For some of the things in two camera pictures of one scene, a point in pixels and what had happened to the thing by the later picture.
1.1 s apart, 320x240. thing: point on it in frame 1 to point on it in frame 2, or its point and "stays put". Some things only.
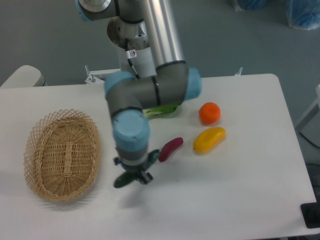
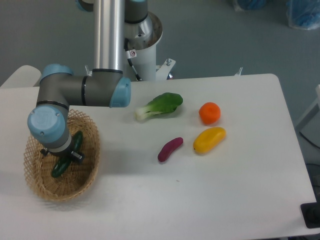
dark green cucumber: x=128 y=176 to x=64 y=162
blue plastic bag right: x=303 y=14 stays put
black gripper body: x=135 y=168 to x=66 y=153
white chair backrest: x=25 y=76 stays put
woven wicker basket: x=62 y=154 stays put
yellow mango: x=208 y=138 stays put
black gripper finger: x=116 y=161 to x=44 y=152
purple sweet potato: x=167 y=149 stays put
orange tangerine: x=209 y=112 stays put
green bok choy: x=152 y=111 stays put
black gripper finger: x=146 y=176 to x=77 y=155
